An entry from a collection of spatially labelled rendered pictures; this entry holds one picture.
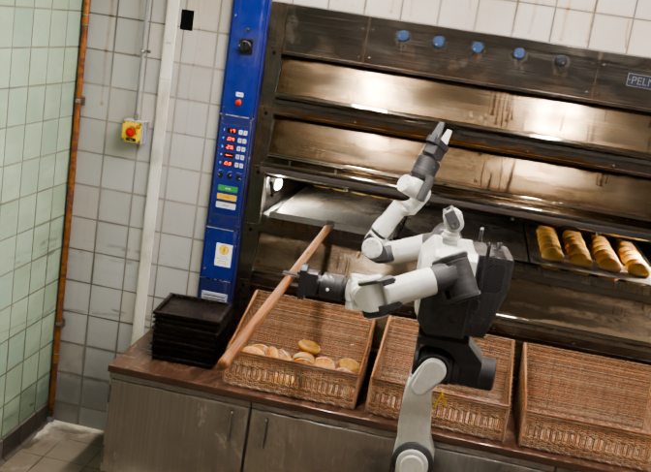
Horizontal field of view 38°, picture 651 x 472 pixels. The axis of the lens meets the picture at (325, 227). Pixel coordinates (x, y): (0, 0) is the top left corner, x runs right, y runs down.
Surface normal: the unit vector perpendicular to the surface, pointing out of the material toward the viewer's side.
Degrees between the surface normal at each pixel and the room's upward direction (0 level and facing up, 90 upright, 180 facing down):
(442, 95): 70
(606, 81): 92
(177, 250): 90
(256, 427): 90
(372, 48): 90
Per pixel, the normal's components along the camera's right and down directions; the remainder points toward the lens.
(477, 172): -0.11, -0.14
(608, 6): -0.17, 0.20
